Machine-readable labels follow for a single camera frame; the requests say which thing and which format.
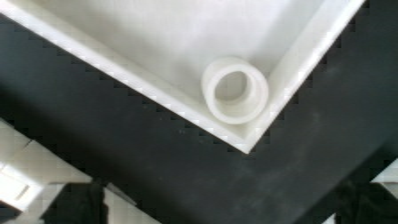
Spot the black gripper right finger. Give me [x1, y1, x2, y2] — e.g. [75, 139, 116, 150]
[335, 182, 398, 224]

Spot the white U-shaped obstacle fence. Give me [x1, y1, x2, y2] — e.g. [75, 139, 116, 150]
[0, 119, 160, 224]

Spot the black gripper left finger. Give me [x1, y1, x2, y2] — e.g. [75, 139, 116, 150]
[41, 182, 109, 224]

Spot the white square tabletop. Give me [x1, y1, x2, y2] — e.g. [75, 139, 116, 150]
[0, 0, 365, 152]

